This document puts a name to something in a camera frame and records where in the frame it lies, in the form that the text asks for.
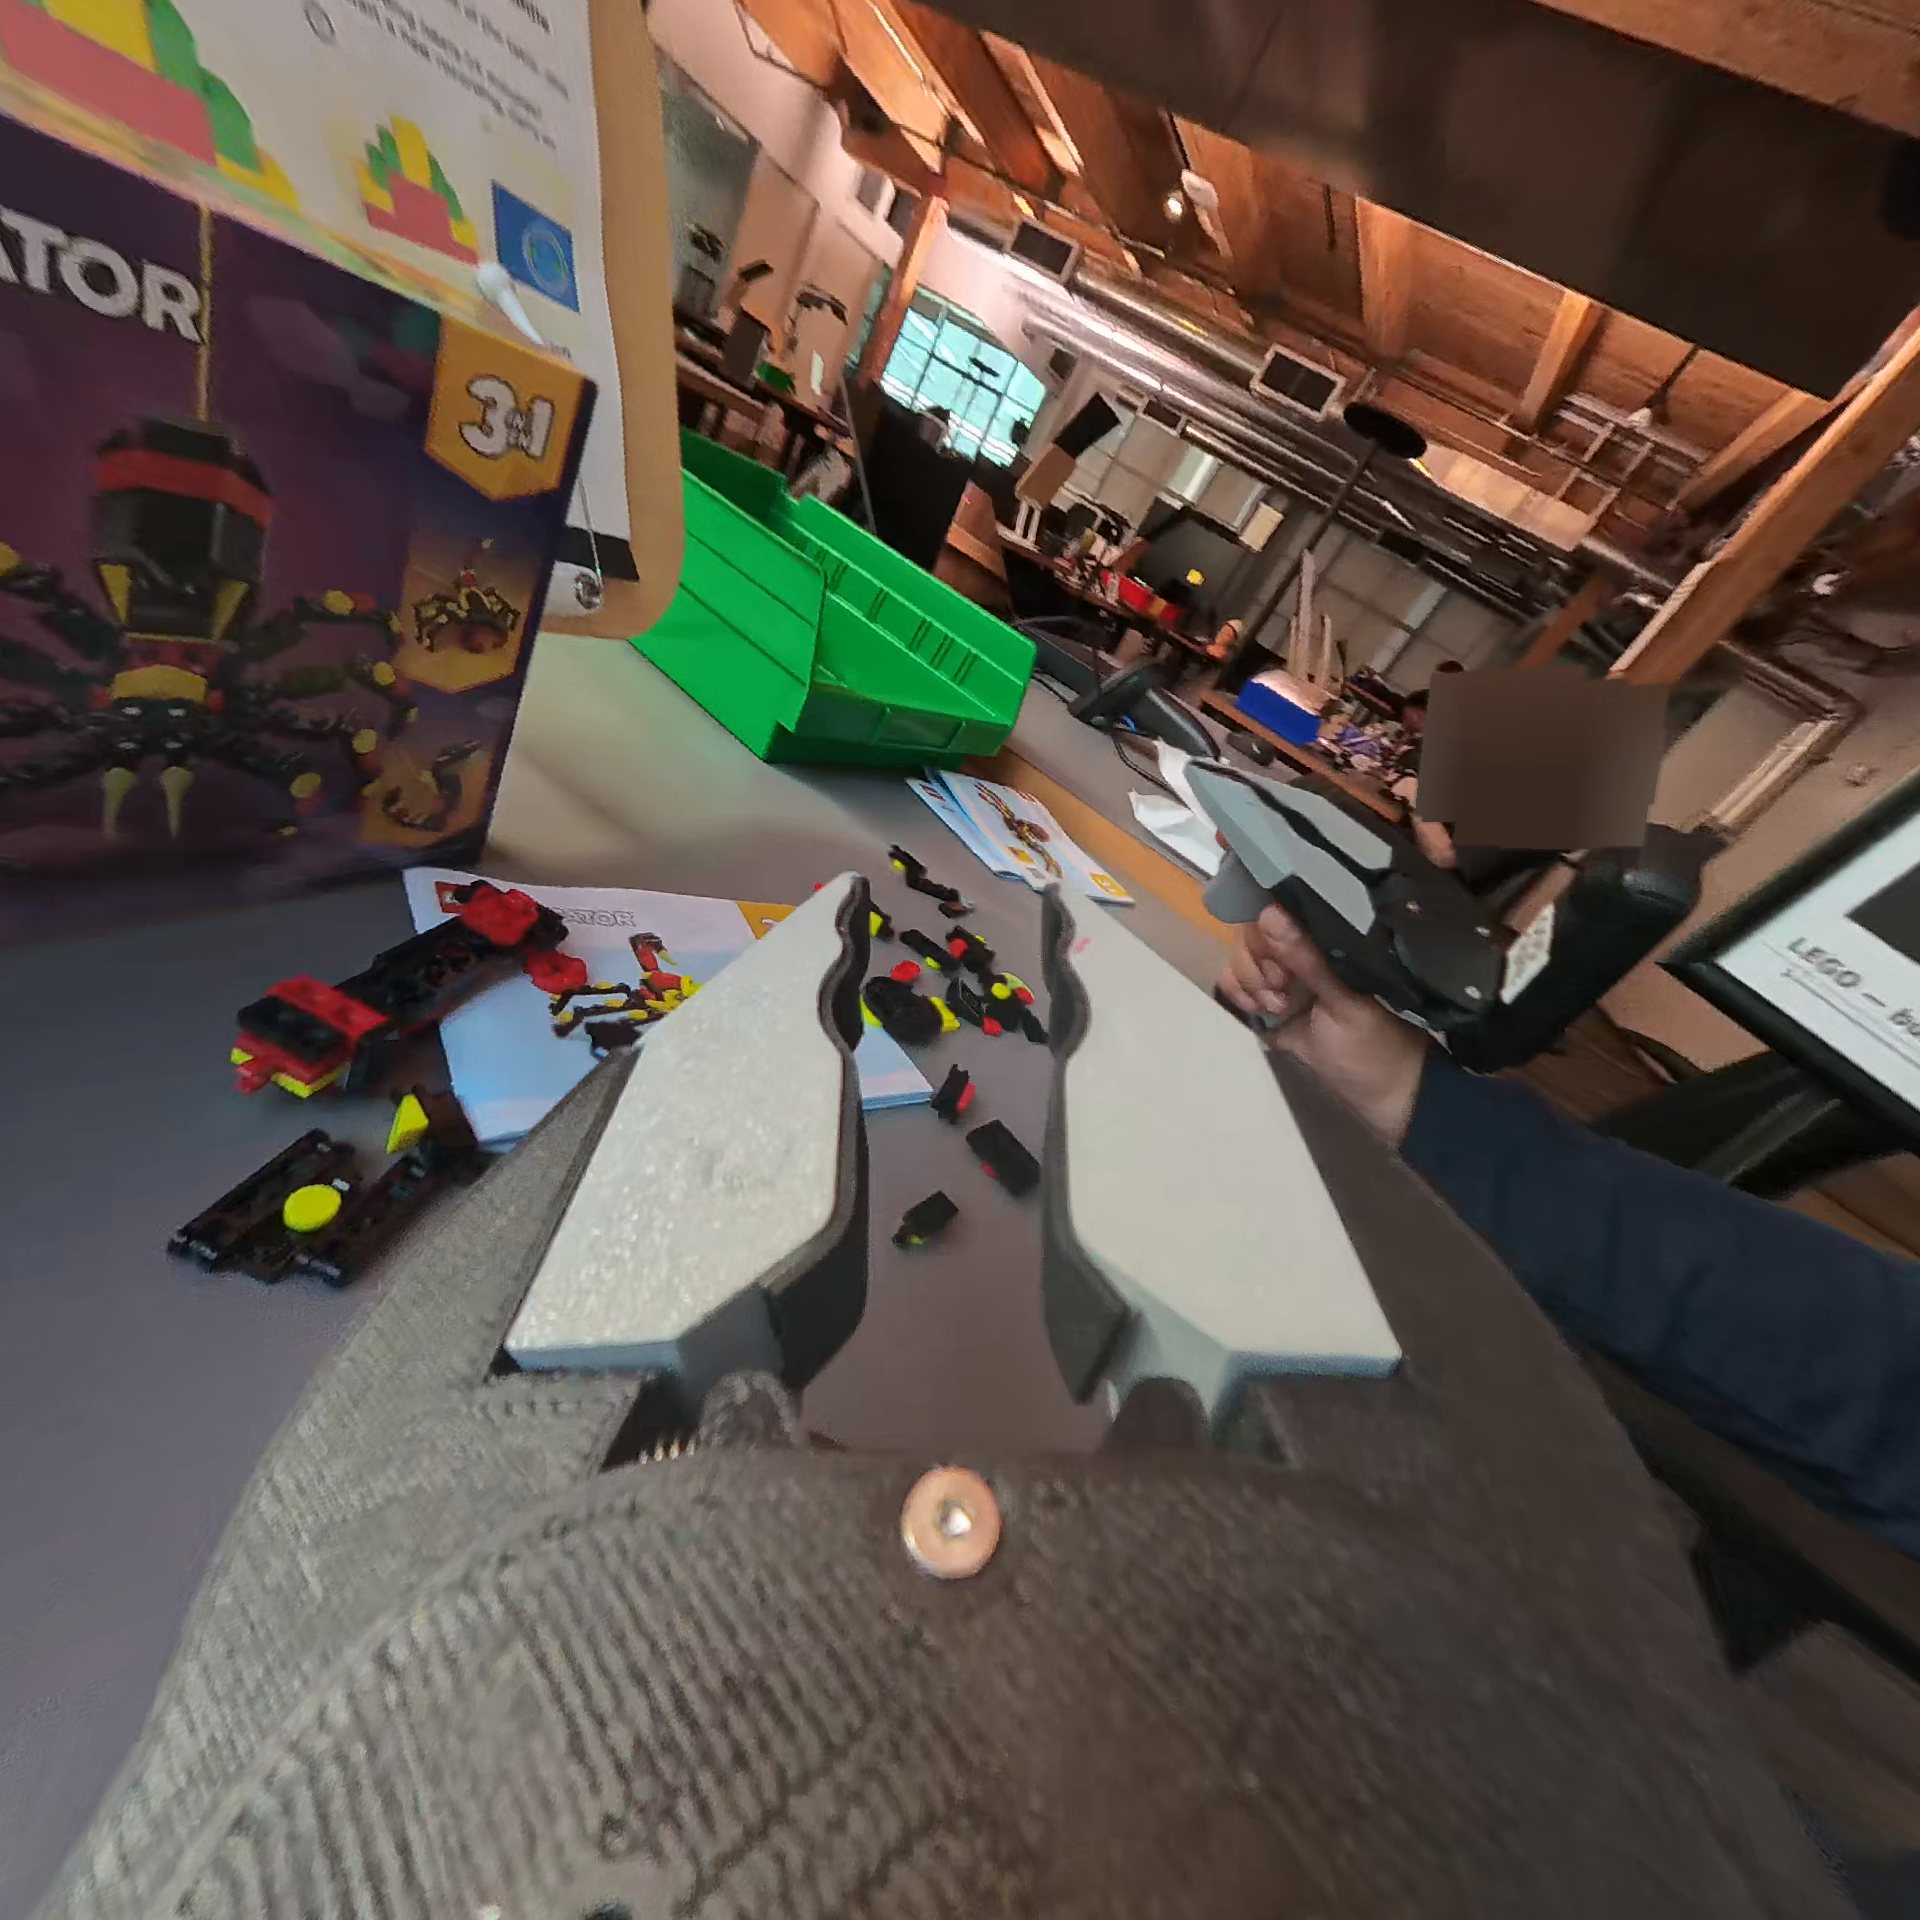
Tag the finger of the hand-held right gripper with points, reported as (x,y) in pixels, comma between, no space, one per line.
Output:
(1292,817)
(1260,872)

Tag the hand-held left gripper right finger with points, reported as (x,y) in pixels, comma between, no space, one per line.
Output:
(1216,1187)

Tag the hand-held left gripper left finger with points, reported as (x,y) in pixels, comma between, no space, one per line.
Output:
(691,1187)

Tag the red yellow black lego model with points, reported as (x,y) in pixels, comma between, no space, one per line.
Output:
(391,990)

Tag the pile of lego pieces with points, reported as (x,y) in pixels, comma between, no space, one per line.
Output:
(300,1200)

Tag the person's right forearm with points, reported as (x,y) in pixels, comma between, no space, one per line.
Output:
(1681,1293)

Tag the purple lego set box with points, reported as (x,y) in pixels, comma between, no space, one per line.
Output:
(240,571)

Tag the person's right hand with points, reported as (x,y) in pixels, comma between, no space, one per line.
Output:
(1336,1037)

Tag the crumpled white paper bag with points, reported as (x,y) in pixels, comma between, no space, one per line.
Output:
(1177,811)

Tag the open spider instruction booklet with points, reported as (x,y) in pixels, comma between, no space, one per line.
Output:
(539,1051)

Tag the black barcode scanner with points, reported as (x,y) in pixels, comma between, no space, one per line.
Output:
(1126,690)

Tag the closed instruction booklet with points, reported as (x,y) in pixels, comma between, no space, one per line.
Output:
(1007,834)

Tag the framed marker sign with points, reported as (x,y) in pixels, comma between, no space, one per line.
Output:
(1846,990)

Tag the black round-top pole stand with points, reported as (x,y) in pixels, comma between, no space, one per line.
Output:
(1380,431)

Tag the green plastic bin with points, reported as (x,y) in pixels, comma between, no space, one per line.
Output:
(842,631)

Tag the printed instruction sheet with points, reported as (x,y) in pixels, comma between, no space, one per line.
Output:
(362,122)

